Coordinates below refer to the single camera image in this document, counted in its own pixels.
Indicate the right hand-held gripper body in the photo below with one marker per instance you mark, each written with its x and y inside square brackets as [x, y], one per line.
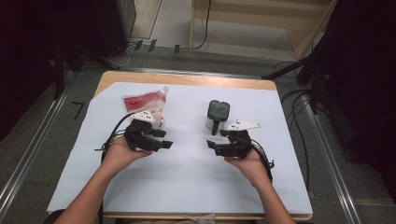
[239, 146]

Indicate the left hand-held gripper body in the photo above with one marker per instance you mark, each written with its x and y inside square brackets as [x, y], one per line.
[140, 137]

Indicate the small dark grey device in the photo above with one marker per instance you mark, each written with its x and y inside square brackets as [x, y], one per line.
[218, 110]

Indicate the red and white spout pouch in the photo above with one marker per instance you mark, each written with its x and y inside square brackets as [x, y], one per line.
[146, 101]

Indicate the person's right hand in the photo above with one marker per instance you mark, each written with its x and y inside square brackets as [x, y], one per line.
[250, 168]

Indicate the person's left hand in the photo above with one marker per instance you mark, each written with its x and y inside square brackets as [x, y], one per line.
[120, 157]

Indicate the angled black tape mark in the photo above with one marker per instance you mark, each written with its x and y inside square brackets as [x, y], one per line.
[79, 109]

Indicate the black tape strip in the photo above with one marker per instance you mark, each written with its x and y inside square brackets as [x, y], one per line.
[177, 48]
[152, 45]
[138, 45]

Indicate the black metal stand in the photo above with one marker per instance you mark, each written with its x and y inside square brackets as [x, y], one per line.
[314, 81]
[59, 71]

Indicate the black cabinet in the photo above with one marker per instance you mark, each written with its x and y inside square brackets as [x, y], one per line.
[115, 25]

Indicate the dark curtain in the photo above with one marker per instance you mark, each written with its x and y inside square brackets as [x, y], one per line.
[367, 77]
[25, 46]

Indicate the metal floor rail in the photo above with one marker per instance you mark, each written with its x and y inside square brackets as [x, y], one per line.
[32, 146]
[328, 158]
[193, 73]

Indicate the light wooden frame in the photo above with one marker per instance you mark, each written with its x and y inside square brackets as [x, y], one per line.
[305, 40]

